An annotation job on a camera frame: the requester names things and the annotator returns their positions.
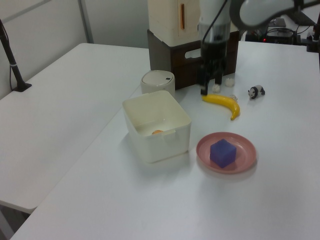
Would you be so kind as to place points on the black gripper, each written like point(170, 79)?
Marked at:
point(214, 53)

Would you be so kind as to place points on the white crumpled paper ball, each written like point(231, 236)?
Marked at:
point(233, 97)

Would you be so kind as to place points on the cream open plastic box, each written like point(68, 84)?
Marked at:
point(160, 146)

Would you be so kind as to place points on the pink plate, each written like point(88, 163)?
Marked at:
point(246, 150)

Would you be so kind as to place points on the black electronics box red light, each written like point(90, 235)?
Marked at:
point(277, 37)

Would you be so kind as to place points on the small white figurine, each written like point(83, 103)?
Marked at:
point(229, 82)
point(216, 87)

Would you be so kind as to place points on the small white figurine right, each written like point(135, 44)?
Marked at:
point(229, 82)

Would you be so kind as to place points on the dark grey mat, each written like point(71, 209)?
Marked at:
point(278, 23)

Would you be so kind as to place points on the cream toy cabinet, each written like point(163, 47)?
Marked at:
point(165, 20)

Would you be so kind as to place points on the black flat desk device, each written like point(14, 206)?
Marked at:
point(303, 18)

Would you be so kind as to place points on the yellow toy banana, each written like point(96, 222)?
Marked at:
point(225, 100)

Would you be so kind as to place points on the small white figurine left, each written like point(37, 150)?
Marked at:
point(216, 87)

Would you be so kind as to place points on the black clamp with pole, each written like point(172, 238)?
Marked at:
point(313, 43)

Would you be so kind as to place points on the black and white panda figure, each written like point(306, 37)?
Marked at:
point(257, 90)

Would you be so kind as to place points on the dark brown drawer box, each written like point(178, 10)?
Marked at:
point(185, 72)

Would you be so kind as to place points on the purple foam cube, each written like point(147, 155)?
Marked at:
point(222, 153)

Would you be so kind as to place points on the small cream lidded bin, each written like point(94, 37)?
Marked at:
point(157, 80)

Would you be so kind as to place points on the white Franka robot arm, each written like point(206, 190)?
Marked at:
point(207, 10)

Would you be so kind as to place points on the toasted bread piece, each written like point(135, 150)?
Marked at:
point(157, 132)

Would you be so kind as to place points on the black camera stand pole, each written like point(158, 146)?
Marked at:
point(12, 65)

